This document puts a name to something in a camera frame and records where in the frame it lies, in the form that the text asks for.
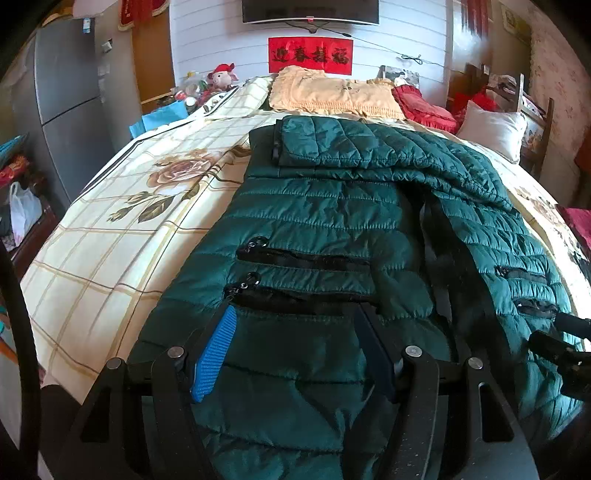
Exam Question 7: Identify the white plastic bag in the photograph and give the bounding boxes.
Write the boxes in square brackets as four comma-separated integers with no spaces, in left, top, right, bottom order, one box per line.
[9,181,43,238]

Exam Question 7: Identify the blue cardboard box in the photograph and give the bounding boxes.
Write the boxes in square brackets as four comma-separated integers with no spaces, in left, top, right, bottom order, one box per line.
[129,102,188,138]

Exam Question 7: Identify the maroon cloth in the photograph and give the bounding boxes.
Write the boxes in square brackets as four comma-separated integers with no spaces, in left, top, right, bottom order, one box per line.
[556,207,591,259]

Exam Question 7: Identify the wooden chair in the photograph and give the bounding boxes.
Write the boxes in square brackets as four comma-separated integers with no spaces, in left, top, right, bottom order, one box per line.
[448,62,555,178]

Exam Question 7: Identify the brown wooden door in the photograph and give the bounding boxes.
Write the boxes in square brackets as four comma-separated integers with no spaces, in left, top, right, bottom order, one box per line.
[134,28,176,112]

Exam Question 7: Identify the pile of bedside toys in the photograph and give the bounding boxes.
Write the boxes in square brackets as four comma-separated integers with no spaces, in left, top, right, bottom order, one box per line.
[178,71,213,104]

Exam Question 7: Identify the black cable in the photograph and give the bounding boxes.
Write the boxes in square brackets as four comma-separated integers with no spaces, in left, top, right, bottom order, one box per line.
[0,240,43,462]

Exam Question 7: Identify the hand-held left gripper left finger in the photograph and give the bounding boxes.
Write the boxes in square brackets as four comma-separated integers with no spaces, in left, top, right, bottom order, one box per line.
[81,305,238,480]

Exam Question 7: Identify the red wall banner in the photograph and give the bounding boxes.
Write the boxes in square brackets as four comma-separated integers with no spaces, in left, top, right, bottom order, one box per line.
[269,37,354,75]

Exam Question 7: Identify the red clothes on chair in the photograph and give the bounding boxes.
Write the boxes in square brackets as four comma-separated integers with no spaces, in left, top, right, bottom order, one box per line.
[452,91,499,114]

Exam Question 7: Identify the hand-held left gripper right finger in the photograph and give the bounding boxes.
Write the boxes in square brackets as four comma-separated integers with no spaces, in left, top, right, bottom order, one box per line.
[355,302,515,480]

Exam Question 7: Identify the wall-mounted television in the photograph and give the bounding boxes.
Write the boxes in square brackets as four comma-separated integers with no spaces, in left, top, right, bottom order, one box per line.
[242,0,380,26]

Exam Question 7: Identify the dark wooden cabinet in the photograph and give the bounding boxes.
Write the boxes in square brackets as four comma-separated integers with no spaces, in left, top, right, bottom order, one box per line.
[11,198,61,280]

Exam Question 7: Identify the white pillow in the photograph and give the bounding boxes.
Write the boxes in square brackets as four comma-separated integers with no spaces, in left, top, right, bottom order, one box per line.
[456,100,528,163]

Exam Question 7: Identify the wall picture frame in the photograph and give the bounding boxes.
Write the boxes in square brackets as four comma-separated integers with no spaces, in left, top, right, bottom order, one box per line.
[501,4,532,35]

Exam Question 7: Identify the thin wall cable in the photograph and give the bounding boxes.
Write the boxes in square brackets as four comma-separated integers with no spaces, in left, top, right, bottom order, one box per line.
[286,21,448,68]

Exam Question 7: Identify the green quilted puffer jacket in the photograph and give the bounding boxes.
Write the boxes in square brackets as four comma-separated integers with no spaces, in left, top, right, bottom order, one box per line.
[127,115,585,480]

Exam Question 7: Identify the red tasselled wall hanging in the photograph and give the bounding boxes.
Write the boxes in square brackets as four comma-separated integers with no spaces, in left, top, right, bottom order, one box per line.
[466,0,492,38]

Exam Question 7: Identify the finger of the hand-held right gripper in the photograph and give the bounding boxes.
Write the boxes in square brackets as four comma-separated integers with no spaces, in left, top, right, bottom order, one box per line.
[527,330,591,400]
[554,313,591,340]

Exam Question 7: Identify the grey refrigerator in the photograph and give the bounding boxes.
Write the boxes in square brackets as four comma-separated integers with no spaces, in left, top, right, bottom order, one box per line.
[9,16,130,204]

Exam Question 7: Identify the red hanging scroll decoration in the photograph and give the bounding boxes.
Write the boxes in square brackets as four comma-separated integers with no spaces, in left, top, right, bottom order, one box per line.
[117,0,171,32]

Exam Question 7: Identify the plush toy with red hat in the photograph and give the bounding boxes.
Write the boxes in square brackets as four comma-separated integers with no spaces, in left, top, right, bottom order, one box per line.
[208,64,238,90]

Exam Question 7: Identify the floral checked bed quilt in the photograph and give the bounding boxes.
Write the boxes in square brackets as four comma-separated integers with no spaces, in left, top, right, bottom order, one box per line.
[21,76,591,416]

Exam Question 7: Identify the framed photo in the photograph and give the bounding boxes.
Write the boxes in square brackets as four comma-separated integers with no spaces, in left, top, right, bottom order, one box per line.
[379,65,420,88]

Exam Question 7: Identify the yellow frilled pillow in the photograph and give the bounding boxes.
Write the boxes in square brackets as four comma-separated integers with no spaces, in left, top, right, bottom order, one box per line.
[268,65,407,121]

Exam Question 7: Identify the red ruffled cushion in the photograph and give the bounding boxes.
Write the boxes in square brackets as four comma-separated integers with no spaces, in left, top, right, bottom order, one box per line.
[392,84,459,134]

